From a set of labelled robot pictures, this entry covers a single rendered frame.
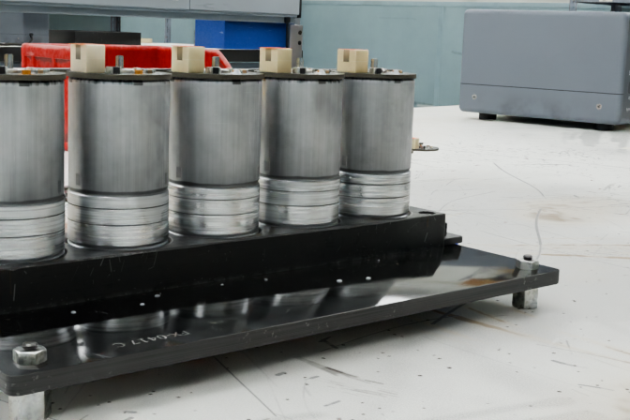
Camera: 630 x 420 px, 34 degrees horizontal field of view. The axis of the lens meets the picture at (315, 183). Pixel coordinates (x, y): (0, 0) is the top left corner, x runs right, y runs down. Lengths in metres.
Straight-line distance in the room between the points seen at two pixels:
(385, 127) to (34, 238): 0.11
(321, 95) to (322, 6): 6.18
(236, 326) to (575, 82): 0.68
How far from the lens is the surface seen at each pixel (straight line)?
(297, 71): 0.28
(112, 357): 0.21
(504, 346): 0.26
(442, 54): 5.89
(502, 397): 0.22
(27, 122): 0.23
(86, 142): 0.25
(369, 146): 0.30
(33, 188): 0.24
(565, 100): 0.89
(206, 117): 0.26
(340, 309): 0.24
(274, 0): 3.49
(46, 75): 0.24
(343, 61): 0.30
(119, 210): 0.25
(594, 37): 0.88
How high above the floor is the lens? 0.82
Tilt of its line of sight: 8 degrees down
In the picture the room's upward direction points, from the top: 2 degrees clockwise
